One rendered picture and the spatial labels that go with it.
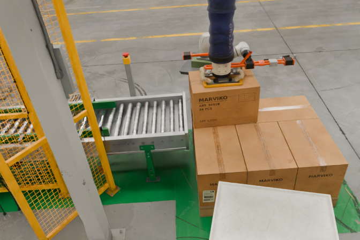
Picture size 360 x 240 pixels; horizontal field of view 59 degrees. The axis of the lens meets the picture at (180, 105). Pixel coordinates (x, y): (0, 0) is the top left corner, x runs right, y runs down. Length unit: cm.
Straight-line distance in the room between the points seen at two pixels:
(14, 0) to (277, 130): 231
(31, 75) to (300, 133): 224
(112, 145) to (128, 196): 55
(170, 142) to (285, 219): 148
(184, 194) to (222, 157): 65
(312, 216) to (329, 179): 114
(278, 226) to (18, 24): 159
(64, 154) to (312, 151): 194
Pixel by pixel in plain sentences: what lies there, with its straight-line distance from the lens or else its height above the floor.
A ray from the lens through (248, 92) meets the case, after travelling 287.
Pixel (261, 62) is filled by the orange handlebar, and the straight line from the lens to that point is 295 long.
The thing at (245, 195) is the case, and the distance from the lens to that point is 184.
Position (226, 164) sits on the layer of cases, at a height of 54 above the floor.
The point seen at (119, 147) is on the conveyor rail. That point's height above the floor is 49.
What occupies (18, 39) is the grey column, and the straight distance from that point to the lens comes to 173.
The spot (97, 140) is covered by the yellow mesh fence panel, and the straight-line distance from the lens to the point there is 284.
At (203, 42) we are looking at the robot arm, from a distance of 348.
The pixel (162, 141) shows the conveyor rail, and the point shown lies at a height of 53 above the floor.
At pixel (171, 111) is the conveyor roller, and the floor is 55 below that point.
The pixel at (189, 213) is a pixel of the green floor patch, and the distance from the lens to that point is 303.
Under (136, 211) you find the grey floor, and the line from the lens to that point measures 311.
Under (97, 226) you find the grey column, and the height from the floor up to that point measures 39.
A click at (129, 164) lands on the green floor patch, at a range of 353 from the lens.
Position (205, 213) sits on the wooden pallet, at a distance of 297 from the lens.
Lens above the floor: 245
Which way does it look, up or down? 35 degrees down
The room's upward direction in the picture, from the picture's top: 5 degrees counter-clockwise
